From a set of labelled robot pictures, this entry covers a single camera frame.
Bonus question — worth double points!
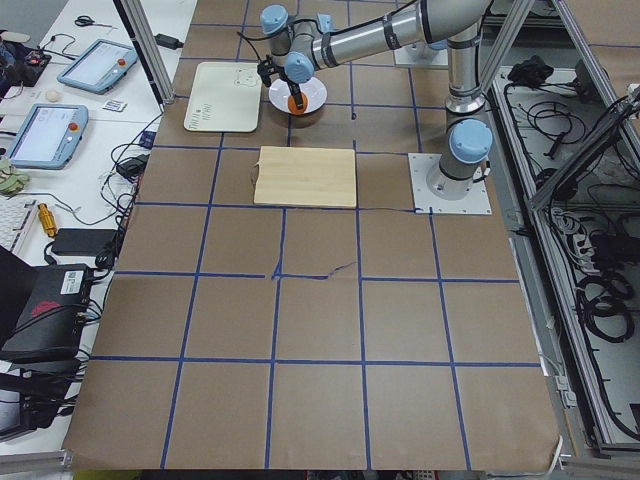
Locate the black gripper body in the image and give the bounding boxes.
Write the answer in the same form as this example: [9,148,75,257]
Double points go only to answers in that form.
[257,55,278,80]
[284,77,301,96]

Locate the orange fruit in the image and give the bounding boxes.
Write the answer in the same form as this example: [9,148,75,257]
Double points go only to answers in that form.
[287,93,309,116]

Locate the white round plate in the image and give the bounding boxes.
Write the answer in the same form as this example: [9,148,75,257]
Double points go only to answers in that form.
[268,75,329,115]

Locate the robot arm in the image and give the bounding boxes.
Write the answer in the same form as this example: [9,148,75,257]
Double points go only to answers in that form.
[260,1,489,116]
[257,1,454,85]

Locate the cream bear tray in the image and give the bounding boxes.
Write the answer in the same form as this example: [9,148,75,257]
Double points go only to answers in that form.
[183,62,262,133]

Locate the wooden cutting board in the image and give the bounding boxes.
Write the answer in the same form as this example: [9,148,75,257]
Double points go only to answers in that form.
[254,146,357,208]

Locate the black power adapter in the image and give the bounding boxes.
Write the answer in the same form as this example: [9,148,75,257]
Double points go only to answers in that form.
[154,33,184,50]

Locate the small white card box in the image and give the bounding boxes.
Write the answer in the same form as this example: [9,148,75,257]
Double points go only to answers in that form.
[103,100,127,112]

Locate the blue teach pendant far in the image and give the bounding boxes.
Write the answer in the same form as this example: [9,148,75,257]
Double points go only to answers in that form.
[57,39,138,94]

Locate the blue teach pendant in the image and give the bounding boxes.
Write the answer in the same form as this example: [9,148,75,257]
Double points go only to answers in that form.
[7,103,89,170]
[57,39,138,94]

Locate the black scissors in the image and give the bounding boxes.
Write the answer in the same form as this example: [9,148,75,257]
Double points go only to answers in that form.
[74,15,114,29]

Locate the blue teach pendant near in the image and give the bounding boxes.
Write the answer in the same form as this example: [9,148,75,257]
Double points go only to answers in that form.
[7,103,89,170]

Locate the black flat power brick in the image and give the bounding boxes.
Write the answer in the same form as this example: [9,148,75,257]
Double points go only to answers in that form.
[51,228,116,256]

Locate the brass cylinder tool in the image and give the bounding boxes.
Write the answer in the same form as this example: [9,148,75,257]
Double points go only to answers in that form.
[38,203,58,238]

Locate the black computer box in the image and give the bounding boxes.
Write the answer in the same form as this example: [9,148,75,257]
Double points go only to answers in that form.
[1,264,92,364]

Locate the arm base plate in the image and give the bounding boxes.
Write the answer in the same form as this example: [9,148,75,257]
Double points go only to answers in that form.
[408,153,492,215]
[394,40,448,69]

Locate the aluminium frame post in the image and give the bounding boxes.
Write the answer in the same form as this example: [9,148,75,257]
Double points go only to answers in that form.
[113,0,175,106]

